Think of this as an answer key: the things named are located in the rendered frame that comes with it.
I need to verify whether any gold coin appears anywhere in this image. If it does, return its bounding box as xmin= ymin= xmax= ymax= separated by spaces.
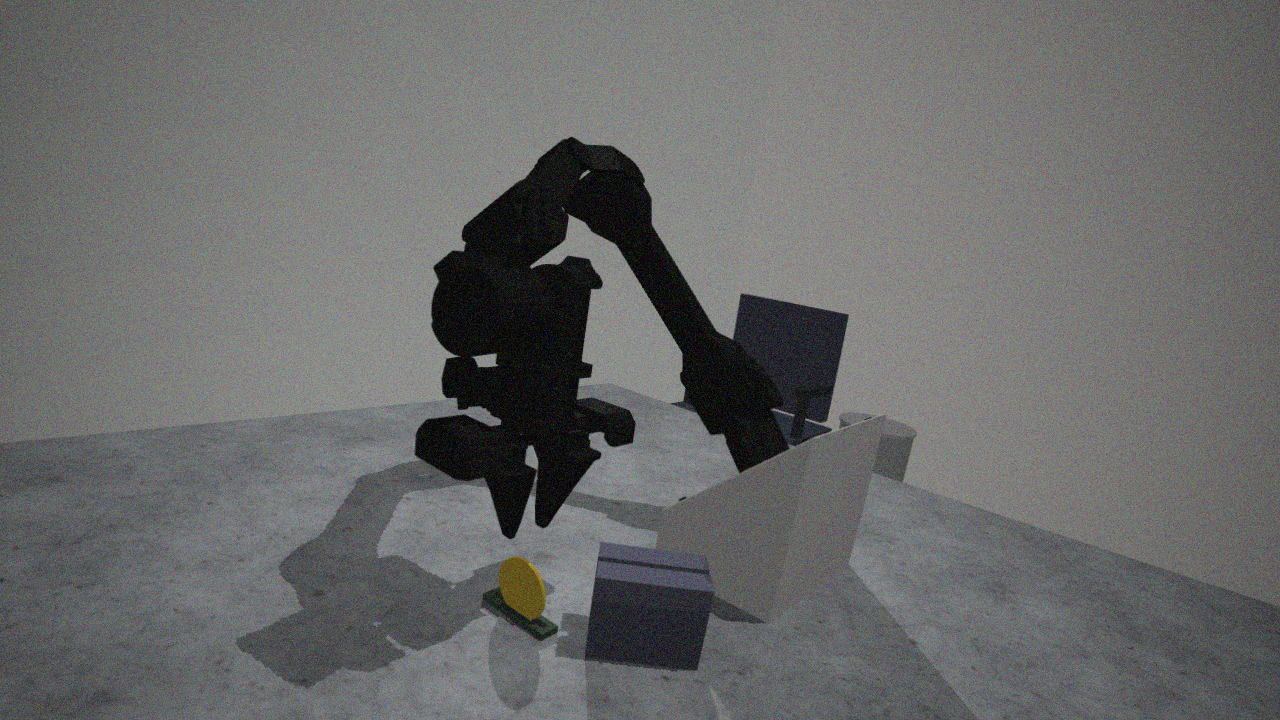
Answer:
xmin=499 ymin=556 xmax=547 ymax=620

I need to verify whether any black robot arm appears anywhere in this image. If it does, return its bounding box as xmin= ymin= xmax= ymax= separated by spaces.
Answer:
xmin=431 ymin=137 xmax=788 ymax=473

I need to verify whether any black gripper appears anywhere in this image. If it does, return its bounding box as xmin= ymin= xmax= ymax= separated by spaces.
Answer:
xmin=415 ymin=348 xmax=636 ymax=539

